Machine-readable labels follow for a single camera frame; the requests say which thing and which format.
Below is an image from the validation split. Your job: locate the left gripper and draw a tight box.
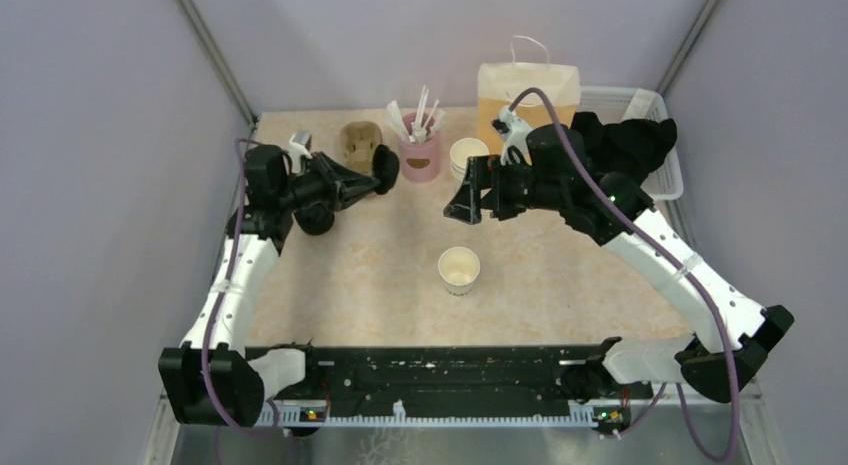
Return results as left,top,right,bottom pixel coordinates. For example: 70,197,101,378
277,149,380,212

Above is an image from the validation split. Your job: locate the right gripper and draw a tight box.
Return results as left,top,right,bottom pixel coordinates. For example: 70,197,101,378
444,152,566,223

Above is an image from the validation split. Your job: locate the black plastic cup lid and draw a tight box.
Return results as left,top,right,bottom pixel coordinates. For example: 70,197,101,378
372,144,400,195

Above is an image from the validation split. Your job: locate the white paper coffee cup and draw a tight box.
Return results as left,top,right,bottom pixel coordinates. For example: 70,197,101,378
437,246,481,296

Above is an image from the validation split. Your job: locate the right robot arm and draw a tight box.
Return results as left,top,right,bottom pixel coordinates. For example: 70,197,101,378
444,120,794,404

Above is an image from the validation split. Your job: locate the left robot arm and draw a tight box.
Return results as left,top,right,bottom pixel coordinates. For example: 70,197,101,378
157,139,400,429

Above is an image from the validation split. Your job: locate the brown paper takeout bag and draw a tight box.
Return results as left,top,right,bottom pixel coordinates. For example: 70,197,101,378
476,35,582,156

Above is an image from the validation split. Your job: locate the stack of black lids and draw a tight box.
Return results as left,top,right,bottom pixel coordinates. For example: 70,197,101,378
294,204,335,236

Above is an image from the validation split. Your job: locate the brown pulp cup carrier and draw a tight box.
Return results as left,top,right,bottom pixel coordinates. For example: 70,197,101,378
340,121,383,175

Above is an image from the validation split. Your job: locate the stack of white paper cups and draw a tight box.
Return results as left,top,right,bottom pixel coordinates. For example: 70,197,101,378
449,137,489,181

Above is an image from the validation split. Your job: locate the pink straw holder cup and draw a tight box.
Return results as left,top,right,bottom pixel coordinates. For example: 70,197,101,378
397,132,441,183

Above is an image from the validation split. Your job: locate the white plastic basket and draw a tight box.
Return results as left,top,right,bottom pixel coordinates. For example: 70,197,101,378
578,85,684,201

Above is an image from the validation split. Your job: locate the black cloth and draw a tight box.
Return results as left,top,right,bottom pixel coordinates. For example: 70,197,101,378
571,112,678,185

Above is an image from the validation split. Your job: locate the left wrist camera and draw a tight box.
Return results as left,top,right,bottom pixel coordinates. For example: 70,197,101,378
287,130,312,159

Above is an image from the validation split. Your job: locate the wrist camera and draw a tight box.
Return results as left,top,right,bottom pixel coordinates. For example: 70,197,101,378
287,130,312,159
491,106,533,165

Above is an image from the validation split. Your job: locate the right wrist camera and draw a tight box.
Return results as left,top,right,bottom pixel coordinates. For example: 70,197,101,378
491,106,533,165

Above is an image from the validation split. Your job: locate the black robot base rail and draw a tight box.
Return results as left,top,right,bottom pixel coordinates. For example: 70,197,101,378
274,345,654,432

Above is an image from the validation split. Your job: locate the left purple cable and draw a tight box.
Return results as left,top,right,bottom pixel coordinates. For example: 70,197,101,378
200,138,299,443

